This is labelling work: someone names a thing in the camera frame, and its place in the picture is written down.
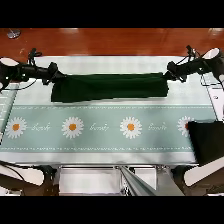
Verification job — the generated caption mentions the silver frame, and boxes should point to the silver frame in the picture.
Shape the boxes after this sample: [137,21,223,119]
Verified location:
[0,71,224,197]

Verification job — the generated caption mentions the black cable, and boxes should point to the black cable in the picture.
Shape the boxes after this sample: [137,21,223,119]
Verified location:
[0,77,38,93]

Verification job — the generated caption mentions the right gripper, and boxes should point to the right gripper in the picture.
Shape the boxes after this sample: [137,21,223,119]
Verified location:
[162,60,188,83]

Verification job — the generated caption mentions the dark green shirt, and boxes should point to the dark green shirt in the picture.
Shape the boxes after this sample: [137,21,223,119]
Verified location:
[50,72,170,104]

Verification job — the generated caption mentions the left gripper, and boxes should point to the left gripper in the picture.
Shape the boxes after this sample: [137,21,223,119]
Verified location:
[47,61,68,84]

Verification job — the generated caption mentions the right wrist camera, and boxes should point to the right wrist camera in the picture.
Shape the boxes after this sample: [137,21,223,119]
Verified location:
[185,44,202,63]

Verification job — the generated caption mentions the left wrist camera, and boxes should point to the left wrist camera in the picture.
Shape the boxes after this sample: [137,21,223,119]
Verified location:
[27,47,43,67]

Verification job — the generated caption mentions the black garment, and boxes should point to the black garment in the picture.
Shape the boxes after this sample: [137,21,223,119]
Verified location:
[187,120,224,167]

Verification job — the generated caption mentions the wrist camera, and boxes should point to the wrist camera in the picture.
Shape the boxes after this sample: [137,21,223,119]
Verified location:
[185,44,202,63]
[27,47,43,67]

